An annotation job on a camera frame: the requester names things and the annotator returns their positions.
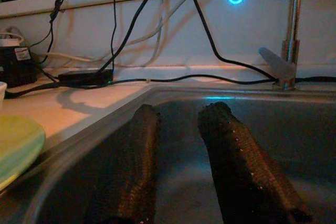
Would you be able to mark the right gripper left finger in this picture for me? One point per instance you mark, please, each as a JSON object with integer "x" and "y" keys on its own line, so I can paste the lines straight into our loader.
{"x": 131, "y": 169}

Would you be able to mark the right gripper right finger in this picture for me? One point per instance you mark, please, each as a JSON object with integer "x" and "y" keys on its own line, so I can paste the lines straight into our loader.
{"x": 241, "y": 171}

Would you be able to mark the white bowl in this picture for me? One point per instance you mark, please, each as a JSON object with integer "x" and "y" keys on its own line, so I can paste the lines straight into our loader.
{"x": 2, "y": 93}

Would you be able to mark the stainless steel sink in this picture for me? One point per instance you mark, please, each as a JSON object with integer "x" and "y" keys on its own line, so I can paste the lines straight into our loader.
{"x": 288, "y": 134}

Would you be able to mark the black power adapter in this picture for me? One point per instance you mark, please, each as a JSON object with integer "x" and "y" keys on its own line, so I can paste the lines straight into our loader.
{"x": 84, "y": 77}

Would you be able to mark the light green plate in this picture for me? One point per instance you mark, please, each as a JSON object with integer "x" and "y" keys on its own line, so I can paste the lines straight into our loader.
{"x": 18, "y": 145}

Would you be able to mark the black device box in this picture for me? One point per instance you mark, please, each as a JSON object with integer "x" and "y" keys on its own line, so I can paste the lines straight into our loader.
{"x": 18, "y": 72}

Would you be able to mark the steel faucet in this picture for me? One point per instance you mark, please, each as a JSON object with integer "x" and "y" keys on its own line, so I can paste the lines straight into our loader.
{"x": 295, "y": 11}

